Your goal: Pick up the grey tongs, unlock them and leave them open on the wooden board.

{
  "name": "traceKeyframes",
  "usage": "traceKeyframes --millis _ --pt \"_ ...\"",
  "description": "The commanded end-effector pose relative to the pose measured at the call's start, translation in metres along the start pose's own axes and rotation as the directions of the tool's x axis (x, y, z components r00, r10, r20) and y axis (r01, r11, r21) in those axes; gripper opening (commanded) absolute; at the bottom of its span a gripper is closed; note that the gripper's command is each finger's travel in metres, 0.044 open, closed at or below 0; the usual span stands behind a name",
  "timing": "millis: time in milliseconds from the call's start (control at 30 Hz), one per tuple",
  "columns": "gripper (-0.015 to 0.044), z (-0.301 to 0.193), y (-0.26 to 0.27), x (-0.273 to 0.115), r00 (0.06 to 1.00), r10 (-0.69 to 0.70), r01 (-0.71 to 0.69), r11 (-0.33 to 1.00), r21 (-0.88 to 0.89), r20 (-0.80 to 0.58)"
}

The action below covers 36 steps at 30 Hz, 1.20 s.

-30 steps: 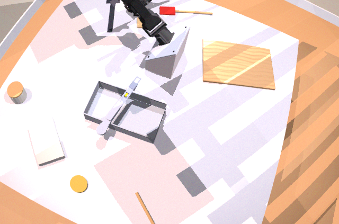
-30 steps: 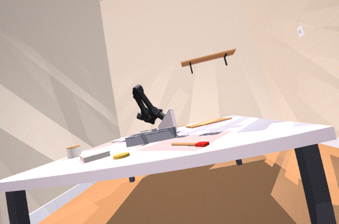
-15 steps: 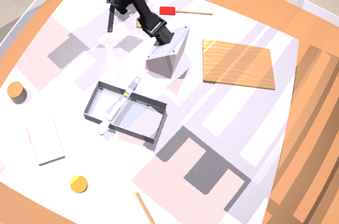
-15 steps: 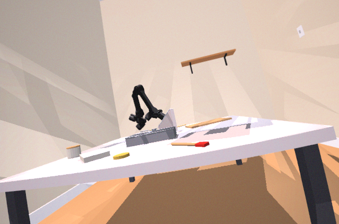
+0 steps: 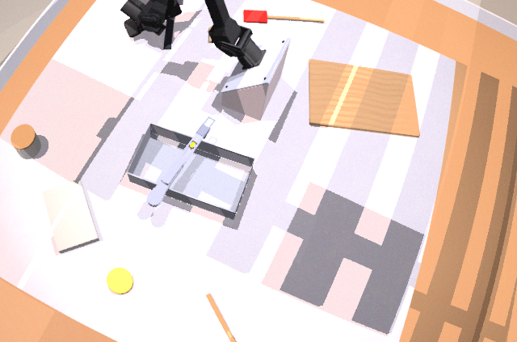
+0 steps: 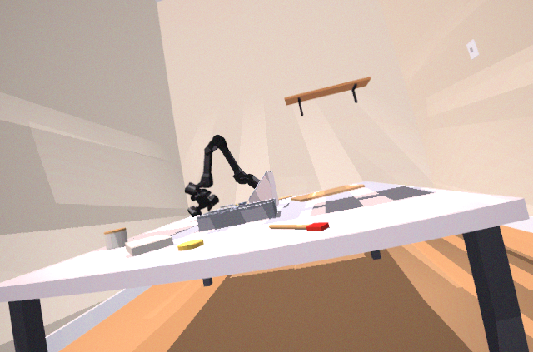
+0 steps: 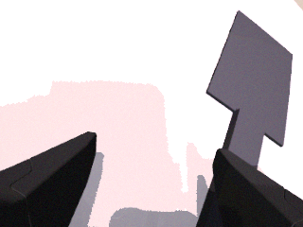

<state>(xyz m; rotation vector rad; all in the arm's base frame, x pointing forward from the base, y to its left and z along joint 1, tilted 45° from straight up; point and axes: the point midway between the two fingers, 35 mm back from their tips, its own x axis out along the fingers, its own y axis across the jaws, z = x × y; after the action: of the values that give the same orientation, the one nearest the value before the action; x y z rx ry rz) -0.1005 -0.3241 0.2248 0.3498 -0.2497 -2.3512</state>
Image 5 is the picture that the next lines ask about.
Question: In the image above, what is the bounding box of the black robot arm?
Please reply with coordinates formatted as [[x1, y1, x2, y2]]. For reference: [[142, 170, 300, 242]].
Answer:
[[120, 0, 267, 70]]

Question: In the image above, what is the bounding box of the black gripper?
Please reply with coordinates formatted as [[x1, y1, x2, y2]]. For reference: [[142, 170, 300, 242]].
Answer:
[[124, 0, 182, 38]]

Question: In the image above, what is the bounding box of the red spatula with wooden handle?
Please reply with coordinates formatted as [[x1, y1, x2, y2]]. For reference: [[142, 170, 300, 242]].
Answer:
[[244, 10, 325, 23]]

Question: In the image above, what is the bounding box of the red-tipped pastry brush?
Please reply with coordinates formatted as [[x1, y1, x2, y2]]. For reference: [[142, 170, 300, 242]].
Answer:
[[206, 293, 236, 342]]

